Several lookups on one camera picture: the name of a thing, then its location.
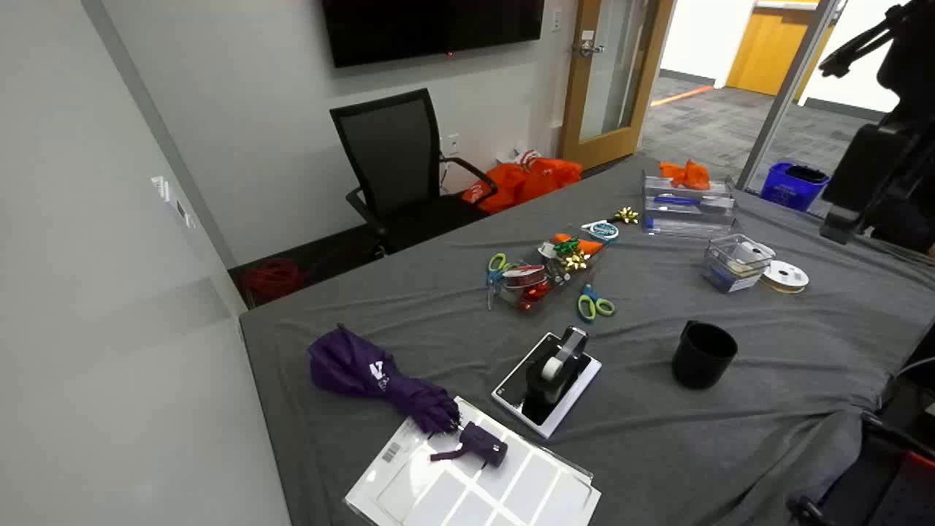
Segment black tape dispenser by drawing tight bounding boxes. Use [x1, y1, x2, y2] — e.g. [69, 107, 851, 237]
[519, 323, 597, 427]

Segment orange plastic bag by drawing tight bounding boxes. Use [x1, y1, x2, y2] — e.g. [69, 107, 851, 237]
[458, 155, 588, 217]

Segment orange ribbon piece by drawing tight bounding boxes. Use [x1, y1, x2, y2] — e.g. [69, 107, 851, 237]
[548, 231, 608, 263]

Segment black office chair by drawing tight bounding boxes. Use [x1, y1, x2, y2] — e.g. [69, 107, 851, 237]
[326, 84, 499, 258]

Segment black and white card box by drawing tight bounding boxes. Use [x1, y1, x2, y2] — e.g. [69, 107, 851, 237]
[488, 328, 604, 440]

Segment teal ribbon roll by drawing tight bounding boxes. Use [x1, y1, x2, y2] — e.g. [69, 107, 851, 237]
[578, 217, 621, 246]

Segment purple cloth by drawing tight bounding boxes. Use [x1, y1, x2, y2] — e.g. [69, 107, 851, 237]
[306, 320, 510, 469]

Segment clear plastic organizer tray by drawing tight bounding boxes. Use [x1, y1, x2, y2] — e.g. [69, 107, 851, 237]
[640, 170, 740, 239]

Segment white label sheet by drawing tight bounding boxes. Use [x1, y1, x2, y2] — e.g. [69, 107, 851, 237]
[341, 392, 604, 526]

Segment wooden framed door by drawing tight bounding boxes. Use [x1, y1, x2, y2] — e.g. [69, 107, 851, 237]
[559, 0, 677, 176]

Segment orange ribbon bow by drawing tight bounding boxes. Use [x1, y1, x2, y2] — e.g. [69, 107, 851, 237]
[656, 157, 715, 193]

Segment grey table cloth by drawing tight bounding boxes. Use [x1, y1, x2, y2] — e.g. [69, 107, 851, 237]
[236, 151, 935, 526]

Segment black cup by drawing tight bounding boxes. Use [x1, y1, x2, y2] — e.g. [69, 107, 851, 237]
[668, 319, 740, 392]

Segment small clear plastic box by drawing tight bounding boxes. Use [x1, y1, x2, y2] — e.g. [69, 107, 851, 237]
[702, 231, 770, 299]

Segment white ribbon spool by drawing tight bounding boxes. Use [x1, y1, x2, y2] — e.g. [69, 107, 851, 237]
[760, 258, 811, 299]
[741, 239, 779, 266]

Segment blue bin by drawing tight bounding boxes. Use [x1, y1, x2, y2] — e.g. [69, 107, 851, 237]
[756, 157, 833, 212]

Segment green handled scissors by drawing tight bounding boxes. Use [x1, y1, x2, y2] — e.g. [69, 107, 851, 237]
[572, 281, 620, 328]

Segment black wall television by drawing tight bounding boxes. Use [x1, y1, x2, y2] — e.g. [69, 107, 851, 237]
[318, 0, 545, 71]

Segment black camera tripod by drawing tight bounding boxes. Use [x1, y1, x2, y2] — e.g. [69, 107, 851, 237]
[814, 0, 935, 258]

